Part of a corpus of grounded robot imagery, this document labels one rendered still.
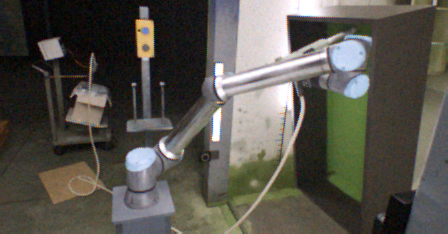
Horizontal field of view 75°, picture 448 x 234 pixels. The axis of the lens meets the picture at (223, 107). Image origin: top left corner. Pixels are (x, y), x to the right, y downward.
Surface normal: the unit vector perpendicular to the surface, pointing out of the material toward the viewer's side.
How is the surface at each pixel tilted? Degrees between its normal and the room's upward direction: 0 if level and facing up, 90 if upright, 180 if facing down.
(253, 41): 90
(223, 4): 90
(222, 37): 90
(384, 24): 90
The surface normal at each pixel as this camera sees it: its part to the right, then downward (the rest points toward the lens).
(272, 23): 0.32, 0.30
